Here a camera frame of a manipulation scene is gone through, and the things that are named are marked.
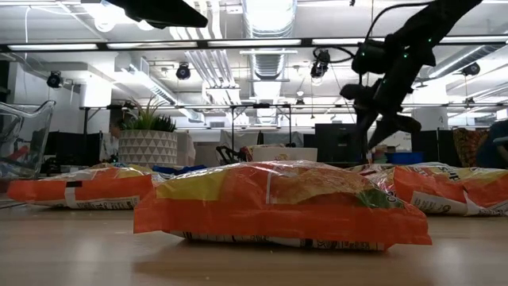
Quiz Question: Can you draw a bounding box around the clear plastic bin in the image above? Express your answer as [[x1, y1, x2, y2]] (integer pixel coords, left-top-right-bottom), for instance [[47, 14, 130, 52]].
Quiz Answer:
[[0, 99, 56, 180]]

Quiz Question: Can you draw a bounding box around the blue background bin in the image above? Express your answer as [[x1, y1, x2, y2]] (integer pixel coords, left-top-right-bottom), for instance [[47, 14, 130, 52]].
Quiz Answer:
[[387, 152, 425, 165]]

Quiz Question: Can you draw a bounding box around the black beam with light strips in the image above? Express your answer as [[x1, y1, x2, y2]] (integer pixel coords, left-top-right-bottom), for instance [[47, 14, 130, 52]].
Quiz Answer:
[[0, 36, 508, 52]]

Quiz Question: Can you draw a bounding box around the blue Maruchan noodle pack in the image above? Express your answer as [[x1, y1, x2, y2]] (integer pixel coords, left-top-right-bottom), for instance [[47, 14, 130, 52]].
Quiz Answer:
[[152, 164, 207, 176]]

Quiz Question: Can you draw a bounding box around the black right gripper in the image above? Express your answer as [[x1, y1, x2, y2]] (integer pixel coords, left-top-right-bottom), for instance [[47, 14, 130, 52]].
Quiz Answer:
[[340, 79, 422, 151]]

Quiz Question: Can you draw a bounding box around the succulent in white patterned pot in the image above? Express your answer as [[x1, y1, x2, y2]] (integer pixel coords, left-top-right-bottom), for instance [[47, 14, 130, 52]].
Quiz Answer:
[[117, 94, 179, 168]]

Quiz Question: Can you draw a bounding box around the orange patterned fabric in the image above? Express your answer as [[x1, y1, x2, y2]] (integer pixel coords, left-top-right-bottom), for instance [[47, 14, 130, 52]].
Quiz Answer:
[[453, 127, 491, 168]]

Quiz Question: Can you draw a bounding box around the orange Maruchan noodle pack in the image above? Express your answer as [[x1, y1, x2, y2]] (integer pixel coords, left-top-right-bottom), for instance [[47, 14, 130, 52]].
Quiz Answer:
[[6, 165, 155, 211], [133, 160, 433, 252], [392, 164, 508, 218]]

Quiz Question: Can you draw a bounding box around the black background monitor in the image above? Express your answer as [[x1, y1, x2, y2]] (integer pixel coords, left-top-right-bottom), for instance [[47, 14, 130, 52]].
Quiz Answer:
[[314, 123, 369, 166]]

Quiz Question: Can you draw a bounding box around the black ceiling spotlight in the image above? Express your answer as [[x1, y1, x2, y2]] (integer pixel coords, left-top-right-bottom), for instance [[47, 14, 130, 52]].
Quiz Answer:
[[175, 62, 192, 81], [310, 49, 333, 79], [46, 70, 64, 89], [461, 62, 481, 77]]

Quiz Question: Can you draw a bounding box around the black background cabinet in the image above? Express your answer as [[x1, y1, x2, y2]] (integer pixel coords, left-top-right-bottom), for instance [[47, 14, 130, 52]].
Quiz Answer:
[[411, 129, 456, 166]]

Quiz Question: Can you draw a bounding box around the person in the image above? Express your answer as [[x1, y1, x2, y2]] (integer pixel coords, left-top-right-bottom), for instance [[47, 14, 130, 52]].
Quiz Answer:
[[475, 120, 508, 170]]

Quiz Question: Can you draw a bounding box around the white plastic bin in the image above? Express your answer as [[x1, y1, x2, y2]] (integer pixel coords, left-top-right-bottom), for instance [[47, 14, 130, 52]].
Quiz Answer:
[[252, 147, 318, 163]]

